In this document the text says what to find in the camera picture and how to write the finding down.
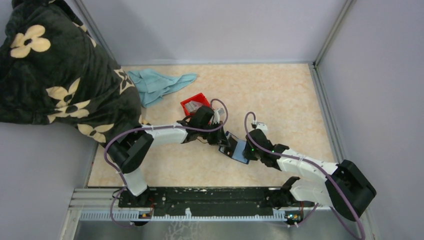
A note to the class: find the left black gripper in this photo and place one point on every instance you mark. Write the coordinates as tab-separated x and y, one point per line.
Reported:
220	138

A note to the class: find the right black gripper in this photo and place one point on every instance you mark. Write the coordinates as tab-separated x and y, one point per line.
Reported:
247	153

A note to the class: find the red plastic bin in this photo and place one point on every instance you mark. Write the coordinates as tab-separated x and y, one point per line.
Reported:
200	97

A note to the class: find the navy leather card holder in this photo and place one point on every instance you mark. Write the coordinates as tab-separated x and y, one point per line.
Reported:
239	151

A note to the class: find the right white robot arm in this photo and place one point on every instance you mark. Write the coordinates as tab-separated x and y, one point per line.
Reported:
341	186

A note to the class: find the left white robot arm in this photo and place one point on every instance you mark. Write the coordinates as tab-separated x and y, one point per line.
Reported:
128	149

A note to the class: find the cards stack in bin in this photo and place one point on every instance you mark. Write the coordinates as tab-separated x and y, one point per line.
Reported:
192	106

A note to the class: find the light blue cloth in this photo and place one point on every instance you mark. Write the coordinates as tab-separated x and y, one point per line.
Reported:
152	86

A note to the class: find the black floral fleece blanket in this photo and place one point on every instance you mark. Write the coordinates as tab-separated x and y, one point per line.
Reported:
53	71

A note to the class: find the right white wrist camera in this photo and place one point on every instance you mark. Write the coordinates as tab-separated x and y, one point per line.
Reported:
260	126

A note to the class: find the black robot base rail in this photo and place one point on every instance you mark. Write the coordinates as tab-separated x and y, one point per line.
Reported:
216	204

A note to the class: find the aluminium frame post right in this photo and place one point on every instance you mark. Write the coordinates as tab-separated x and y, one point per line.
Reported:
348	4

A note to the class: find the aluminium frame post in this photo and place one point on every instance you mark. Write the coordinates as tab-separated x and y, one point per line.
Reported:
348	4
94	28

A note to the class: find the aluminium frame post left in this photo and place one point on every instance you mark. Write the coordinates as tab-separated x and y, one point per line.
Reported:
94	28

